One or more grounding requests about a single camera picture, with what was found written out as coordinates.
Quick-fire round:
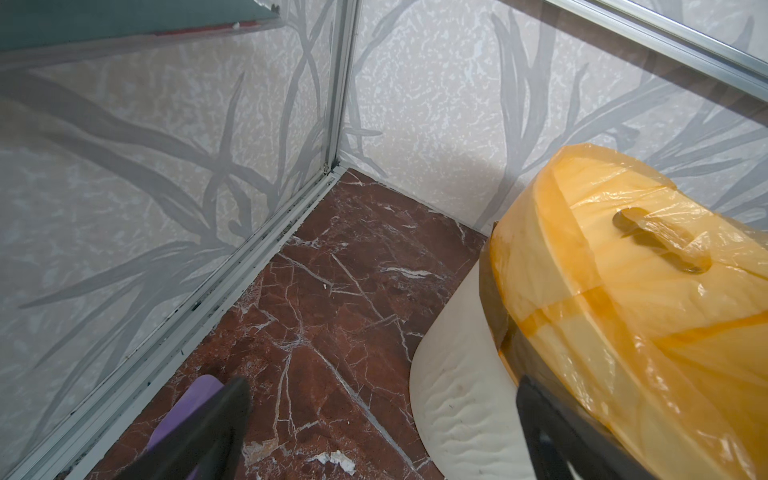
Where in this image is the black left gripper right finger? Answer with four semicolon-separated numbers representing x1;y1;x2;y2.
516;376;653;479

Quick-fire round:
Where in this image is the yellow bin liner bag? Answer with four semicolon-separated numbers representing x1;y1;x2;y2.
480;144;767;479

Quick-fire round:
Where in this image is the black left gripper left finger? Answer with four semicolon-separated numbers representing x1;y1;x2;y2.
117;377;251;479

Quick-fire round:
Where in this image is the white plastic trash bin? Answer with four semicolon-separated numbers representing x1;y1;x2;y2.
409;267;535;479

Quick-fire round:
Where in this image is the purple silicone spatula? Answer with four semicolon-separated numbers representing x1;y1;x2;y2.
146;375;224;450

